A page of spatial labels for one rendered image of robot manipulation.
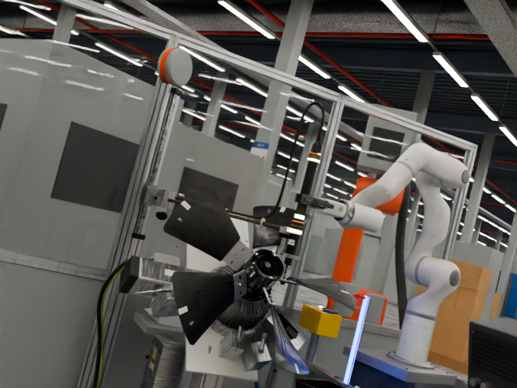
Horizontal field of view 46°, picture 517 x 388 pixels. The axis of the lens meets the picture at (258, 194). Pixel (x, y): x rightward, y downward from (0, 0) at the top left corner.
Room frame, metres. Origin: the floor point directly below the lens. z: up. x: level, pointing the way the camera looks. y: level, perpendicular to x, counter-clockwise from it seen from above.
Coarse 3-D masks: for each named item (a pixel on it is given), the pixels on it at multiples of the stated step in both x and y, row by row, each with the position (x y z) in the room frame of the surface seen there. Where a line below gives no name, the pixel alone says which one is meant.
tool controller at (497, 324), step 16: (480, 320) 1.69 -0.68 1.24; (496, 320) 1.69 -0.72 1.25; (480, 336) 1.65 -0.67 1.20; (496, 336) 1.59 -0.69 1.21; (512, 336) 1.55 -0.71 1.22; (480, 352) 1.65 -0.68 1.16; (496, 352) 1.60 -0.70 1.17; (512, 352) 1.54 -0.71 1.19; (480, 368) 1.65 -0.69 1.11; (496, 368) 1.60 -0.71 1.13; (512, 368) 1.55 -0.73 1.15; (480, 384) 1.63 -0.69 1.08; (496, 384) 1.60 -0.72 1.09; (512, 384) 1.55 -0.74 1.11
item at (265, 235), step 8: (256, 208) 2.32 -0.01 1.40; (264, 208) 2.31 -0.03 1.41; (272, 208) 2.31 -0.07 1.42; (280, 208) 2.30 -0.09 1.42; (288, 208) 2.30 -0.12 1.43; (272, 216) 2.27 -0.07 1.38; (280, 216) 2.26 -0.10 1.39; (288, 216) 2.26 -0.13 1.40; (256, 224) 2.26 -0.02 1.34; (280, 224) 2.22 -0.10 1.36; (288, 224) 2.22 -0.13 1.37; (256, 232) 2.22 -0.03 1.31; (264, 232) 2.21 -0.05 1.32; (272, 232) 2.19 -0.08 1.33; (256, 240) 2.19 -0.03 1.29; (264, 240) 2.17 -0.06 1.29; (272, 240) 2.15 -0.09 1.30; (280, 240) 2.14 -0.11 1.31
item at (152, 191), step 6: (150, 186) 2.42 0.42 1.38; (156, 186) 2.46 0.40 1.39; (150, 192) 2.41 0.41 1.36; (156, 192) 2.39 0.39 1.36; (162, 192) 2.38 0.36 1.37; (168, 192) 2.39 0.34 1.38; (174, 192) 2.42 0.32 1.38; (150, 198) 2.41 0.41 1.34; (162, 198) 2.38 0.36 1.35; (168, 198) 2.40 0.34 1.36; (174, 198) 2.43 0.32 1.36; (144, 204) 2.43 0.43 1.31; (150, 204) 2.40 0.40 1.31; (156, 204) 2.39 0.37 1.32; (162, 204) 2.38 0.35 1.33; (168, 204) 2.41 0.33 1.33
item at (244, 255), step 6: (234, 246) 2.06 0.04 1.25; (240, 246) 2.06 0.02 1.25; (246, 246) 2.06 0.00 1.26; (228, 252) 2.06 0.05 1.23; (234, 252) 2.06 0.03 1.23; (240, 252) 2.06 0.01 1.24; (246, 252) 2.06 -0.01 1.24; (228, 258) 2.07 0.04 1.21; (234, 258) 2.06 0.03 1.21; (240, 258) 2.06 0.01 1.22; (246, 258) 2.06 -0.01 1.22; (228, 264) 2.07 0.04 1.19; (234, 264) 2.06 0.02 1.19; (240, 264) 2.06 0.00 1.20; (234, 270) 2.07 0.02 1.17
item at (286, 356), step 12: (276, 312) 2.03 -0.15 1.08; (276, 324) 1.92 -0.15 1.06; (276, 336) 1.88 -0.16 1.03; (288, 336) 2.00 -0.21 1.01; (276, 348) 1.85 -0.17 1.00; (288, 348) 1.91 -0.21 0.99; (276, 360) 1.82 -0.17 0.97; (288, 360) 1.87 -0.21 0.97; (300, 360) 1.97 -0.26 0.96; (300, 372) 1.91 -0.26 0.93
